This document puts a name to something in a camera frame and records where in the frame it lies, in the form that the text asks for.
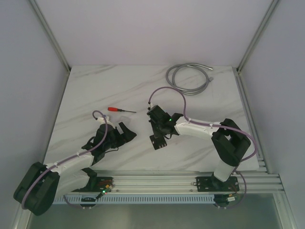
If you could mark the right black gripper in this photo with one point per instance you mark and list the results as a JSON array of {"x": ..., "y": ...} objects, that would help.
[{"x": 156, "y": 133}]

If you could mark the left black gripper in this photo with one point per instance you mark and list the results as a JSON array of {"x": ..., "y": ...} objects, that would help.
[{"x": 119, "y": 134}]

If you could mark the black fuse box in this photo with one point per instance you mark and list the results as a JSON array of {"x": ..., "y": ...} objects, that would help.
[{"x": 158, "y": 142}]

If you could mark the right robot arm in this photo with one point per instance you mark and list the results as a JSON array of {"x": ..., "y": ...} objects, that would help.
[{"x": 230, "y": 144}]

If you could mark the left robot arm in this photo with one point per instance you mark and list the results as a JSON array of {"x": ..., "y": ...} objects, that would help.
[{"x": 42, "y": 184}]

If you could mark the red handled screwdriver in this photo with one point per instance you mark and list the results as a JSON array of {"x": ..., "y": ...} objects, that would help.
[{"x": 114, "y": 109}]

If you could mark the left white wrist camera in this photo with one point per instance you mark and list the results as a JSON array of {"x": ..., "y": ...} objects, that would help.
[{"x": 105, "y": 120}]

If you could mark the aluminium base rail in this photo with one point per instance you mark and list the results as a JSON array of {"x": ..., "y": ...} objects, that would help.
[{"x": 182, "y": 182}]

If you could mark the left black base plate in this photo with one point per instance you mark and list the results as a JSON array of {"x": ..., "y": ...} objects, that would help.
[{"x": 102, "y": 183}]

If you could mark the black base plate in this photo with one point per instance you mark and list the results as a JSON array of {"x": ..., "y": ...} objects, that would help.
[
  {"x": 102, "y": 183},
  {"x": 212, "y": 184}
]

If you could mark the slotted grey cable duct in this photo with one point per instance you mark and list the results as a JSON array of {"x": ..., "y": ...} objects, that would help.
[{"x": 137, "y": 199}]

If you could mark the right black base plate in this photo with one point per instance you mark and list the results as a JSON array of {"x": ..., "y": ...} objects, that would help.
[{"x": 212, "y": 184}]

